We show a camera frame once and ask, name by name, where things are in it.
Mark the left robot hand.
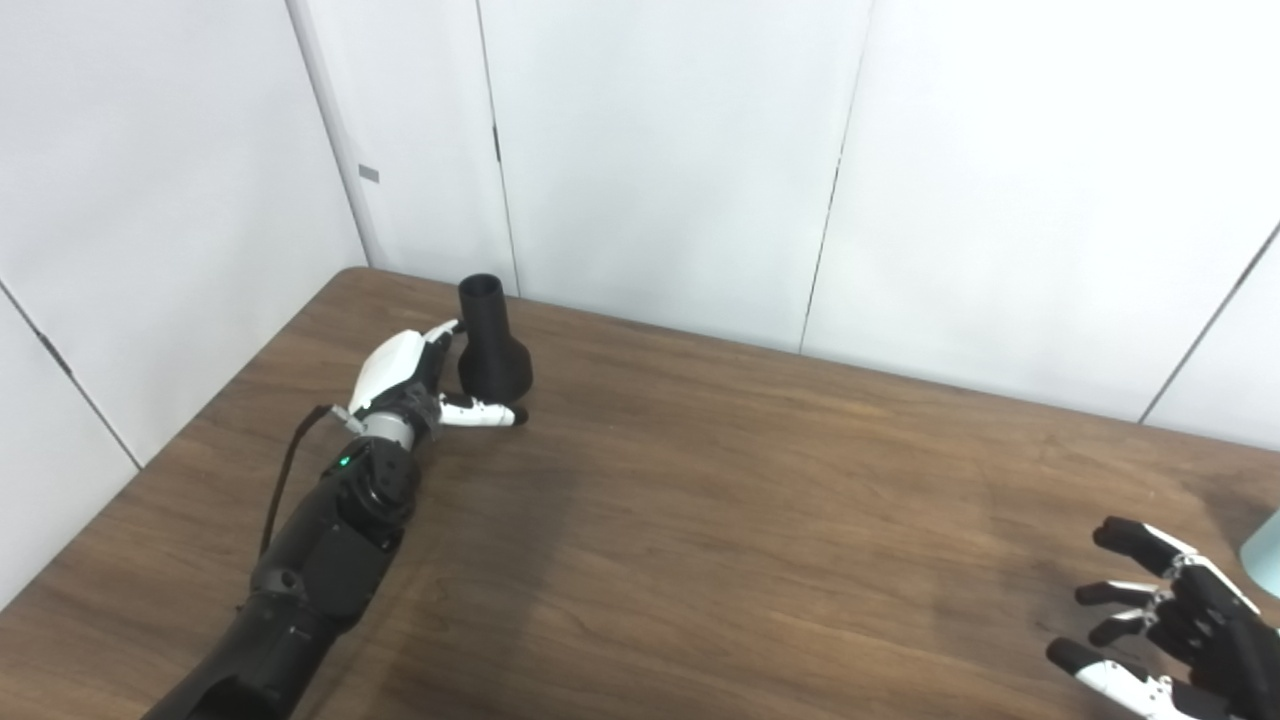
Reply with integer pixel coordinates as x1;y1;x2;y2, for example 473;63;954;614
347;318;529;441

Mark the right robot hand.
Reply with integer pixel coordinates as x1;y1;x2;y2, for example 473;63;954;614
1046;516;1280;720

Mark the light-blue hose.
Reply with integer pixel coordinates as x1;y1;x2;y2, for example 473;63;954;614
1240;510;1280;601

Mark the black nozzle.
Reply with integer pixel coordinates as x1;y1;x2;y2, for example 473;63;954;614
457;274;534;403

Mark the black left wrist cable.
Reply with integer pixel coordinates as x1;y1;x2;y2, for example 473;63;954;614
258;404;351;561

